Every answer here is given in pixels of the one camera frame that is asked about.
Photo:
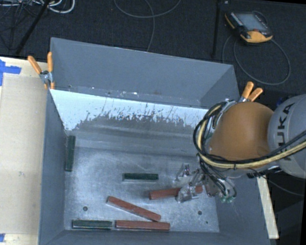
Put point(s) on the pale flat board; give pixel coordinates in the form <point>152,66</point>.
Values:
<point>17,145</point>

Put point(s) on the dark green flat block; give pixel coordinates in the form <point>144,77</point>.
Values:
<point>140,177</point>
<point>92,224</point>
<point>70,152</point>

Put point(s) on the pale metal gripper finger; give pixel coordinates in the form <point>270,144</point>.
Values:
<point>185,174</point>
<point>189,194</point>

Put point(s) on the red-brown flat block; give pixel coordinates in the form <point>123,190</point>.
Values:
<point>142,225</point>
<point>133,208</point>
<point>163,193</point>

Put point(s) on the grey metal bin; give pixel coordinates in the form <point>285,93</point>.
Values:
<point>147,75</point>

